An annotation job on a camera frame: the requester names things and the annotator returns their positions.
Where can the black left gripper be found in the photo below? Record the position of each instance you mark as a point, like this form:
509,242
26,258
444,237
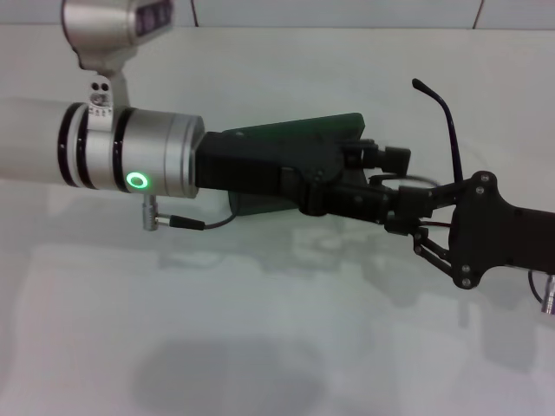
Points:
260,164

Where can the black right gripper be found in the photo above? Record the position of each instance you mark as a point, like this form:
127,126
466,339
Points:
490,234

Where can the black glasses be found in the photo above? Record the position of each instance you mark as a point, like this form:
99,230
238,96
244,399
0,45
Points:
451,125

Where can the green glasses case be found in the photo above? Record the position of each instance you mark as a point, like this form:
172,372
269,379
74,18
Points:
303,123

